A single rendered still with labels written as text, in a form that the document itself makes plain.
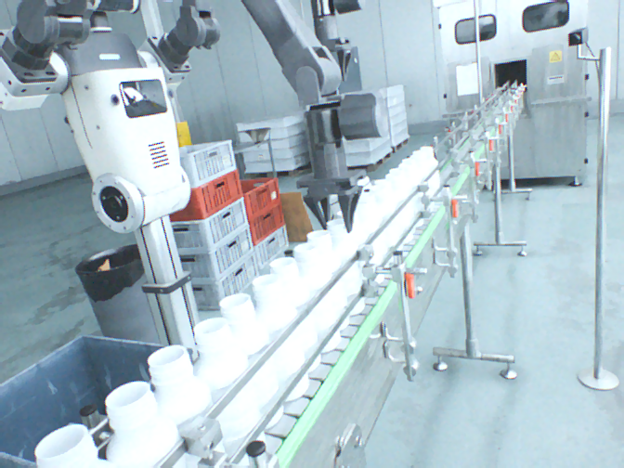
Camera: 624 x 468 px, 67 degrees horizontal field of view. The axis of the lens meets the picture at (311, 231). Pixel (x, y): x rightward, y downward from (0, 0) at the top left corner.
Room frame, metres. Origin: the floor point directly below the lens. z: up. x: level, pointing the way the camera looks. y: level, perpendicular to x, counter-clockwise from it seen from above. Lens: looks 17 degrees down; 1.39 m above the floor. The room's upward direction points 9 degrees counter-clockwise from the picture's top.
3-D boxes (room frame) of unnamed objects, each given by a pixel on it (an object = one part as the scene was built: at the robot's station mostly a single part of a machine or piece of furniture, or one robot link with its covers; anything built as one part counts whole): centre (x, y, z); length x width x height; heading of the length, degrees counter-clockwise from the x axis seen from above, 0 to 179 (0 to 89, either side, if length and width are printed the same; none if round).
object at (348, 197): (0.77, -0.05, 1.19); 0.07 x 0.07 x 0.09; 62
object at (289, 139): (8.74, 0.27, 0.50); 1.23 x 1.05 x 1.00; 150
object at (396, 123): (9.46, -1.57, 0.59); 1.25 x 1.03 x 1.17; 153
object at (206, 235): (3.41, 0.77, 0.55); 0.61 x 0.41 x 0.22; 159
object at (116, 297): (2.62, 1.13, 0.32); 0.45 x 0.45 x 0.64
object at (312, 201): (0.77, -0.04, 1.19); 0.07 x 0.07 x 0.09; 62
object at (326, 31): (1.25, -0.11, 1.51); 0.10 x 0.07 x 0.07; 62
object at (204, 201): (3.42, 0.77, 0.78); 0.61 x 0.41 x 0.22; 159
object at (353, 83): (11.63, -1.24, 1.05); 1.00 x 0.10 x 2.10; 62
